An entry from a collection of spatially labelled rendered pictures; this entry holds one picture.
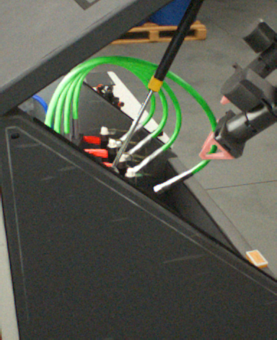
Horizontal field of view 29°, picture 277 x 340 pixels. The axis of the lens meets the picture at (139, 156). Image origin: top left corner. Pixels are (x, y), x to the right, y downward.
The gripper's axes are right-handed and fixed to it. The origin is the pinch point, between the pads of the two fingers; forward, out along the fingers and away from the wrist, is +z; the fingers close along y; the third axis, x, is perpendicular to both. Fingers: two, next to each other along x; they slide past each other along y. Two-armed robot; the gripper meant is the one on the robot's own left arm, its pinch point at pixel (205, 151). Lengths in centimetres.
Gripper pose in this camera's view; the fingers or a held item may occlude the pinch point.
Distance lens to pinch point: 120.0
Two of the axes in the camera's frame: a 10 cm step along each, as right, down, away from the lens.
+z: -6.2, 4.5, 6.5
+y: -3.2, 6.1, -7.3
